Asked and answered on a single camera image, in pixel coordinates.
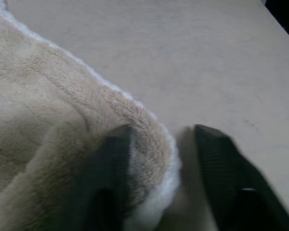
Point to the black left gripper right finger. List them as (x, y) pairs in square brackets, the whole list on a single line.
[(233, 183)]

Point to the beige fluffy towel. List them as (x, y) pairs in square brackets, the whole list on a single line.
[(50, 120)]

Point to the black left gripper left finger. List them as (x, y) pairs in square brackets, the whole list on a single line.
[(106, 183)]

